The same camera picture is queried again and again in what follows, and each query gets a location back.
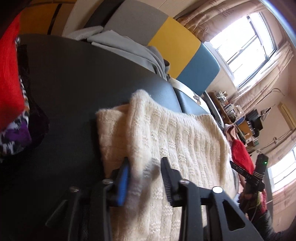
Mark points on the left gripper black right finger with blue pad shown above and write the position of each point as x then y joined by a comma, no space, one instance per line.
207,214

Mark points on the beige patterned curtain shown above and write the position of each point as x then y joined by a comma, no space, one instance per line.
205,19

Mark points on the cream knitted sweater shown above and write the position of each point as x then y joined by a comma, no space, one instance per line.
144,132

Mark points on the purple white patterned cloth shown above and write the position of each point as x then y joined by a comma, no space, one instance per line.
16,136

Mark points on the grey hoodie garment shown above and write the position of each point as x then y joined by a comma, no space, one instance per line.
146,56

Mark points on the red fuzzy garment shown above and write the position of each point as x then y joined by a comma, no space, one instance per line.
241,157

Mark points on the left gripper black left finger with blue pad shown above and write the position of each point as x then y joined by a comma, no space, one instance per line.
120,185

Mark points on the cluttered wooden shelf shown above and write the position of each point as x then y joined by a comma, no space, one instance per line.
246,127

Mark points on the wall air conditioner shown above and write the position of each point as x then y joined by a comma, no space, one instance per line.
287,115

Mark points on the small keychain charm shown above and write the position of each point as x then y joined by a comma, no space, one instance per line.
197,98

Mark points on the window with metal frame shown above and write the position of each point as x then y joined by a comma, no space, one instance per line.
244,47

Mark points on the red cloth at left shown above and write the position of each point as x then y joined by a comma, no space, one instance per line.
12,101

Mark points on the grey yellow blue headboard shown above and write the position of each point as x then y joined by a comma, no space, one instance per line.
190,60

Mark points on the pink beige garment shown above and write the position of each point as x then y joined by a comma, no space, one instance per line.
230,133

